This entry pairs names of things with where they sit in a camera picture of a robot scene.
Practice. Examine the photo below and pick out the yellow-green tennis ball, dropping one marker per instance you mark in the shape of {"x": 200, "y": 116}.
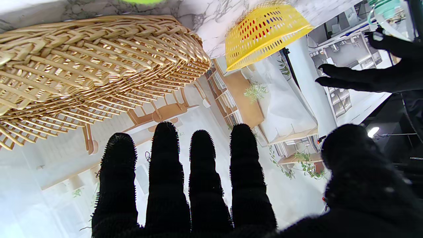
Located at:
{"x": 142, "y": 1}

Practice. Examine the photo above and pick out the blue toy block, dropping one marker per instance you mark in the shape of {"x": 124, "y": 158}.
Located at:
{"x": 273, "y": 19}

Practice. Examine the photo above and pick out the teal translucent container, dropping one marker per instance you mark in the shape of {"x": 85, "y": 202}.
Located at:
{"x": 385, "y": 6}

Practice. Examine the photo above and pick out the red toy block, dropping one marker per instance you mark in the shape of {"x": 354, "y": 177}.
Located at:
{"x": 248, "y": 31}
{"x": 262, "y": 33}

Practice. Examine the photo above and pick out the yellow perforated plastic basket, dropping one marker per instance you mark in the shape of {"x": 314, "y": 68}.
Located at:
{"x": 290, "y": 36}

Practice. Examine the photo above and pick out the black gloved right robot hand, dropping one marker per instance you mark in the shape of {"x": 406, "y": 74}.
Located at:
{"x": 165, "y": 198}

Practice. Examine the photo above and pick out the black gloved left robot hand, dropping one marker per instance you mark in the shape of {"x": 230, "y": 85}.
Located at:
{"x": 406, "y": 76}

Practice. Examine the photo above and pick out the printed room scene backdrop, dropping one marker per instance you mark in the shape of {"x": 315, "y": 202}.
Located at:
{"x": 284, "y": 109}

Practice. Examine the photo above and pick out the black backdrop stand pole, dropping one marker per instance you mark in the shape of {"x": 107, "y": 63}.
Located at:
{"x": 290, "y": 69}

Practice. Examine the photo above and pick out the woven wicker basket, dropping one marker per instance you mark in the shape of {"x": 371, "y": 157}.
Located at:
{"x": 99, "y": 66}

